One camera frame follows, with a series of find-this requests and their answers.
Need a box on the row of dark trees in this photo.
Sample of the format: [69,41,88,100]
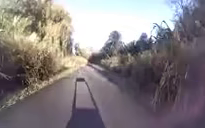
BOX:
[99,30,154,58]

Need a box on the grey asphalt road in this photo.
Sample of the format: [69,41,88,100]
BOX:
[0,64,158,128]

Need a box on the dry leaf litter verge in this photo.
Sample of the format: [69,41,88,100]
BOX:
[0,65,84,116]

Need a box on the tall dry grass thicket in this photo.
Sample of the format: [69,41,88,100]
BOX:
[0,0,89,101]
[88,0,205,128]

